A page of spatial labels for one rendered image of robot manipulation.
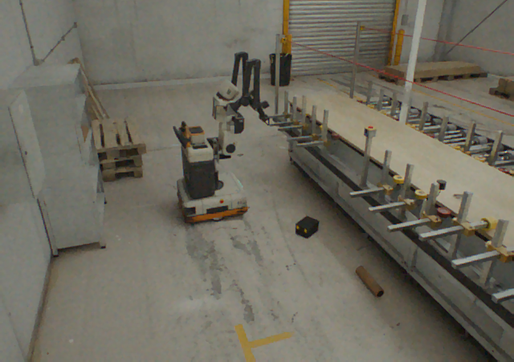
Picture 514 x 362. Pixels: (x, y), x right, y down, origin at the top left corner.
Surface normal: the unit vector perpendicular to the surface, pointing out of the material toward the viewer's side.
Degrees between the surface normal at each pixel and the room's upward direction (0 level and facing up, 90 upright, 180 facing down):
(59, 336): 0
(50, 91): 90
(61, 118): 90
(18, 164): 90
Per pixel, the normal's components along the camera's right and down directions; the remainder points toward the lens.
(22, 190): 0.32, 0.41
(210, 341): 0.00, -0.90
